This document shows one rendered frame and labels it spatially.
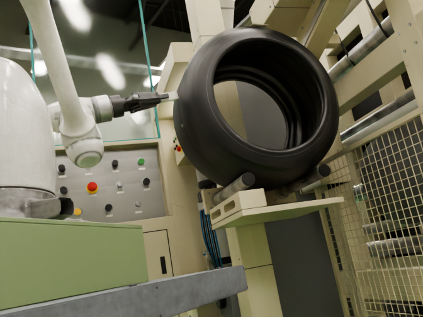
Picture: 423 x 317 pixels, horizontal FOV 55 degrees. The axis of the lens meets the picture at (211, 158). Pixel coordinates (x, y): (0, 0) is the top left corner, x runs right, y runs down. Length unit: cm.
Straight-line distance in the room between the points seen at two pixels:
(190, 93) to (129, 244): 84
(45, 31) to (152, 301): 89
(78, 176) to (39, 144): 130
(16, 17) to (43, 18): 1105
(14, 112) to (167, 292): 32
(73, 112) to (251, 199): 59
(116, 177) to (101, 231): 134
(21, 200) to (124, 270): 17
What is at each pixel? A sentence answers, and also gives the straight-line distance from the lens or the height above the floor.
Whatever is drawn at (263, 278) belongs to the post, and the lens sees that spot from 168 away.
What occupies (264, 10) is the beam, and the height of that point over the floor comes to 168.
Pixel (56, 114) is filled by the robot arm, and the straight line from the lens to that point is 136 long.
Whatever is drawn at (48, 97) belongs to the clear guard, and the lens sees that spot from 203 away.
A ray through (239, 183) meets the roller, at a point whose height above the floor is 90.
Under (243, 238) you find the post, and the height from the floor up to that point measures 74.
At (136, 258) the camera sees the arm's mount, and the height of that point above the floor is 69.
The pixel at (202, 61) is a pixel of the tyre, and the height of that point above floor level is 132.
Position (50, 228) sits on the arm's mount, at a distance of 52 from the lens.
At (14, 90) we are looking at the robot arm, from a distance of 64.
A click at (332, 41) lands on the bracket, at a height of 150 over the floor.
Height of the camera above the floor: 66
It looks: 14 degrees up
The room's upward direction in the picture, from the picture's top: 10 degrees counter-clockwise
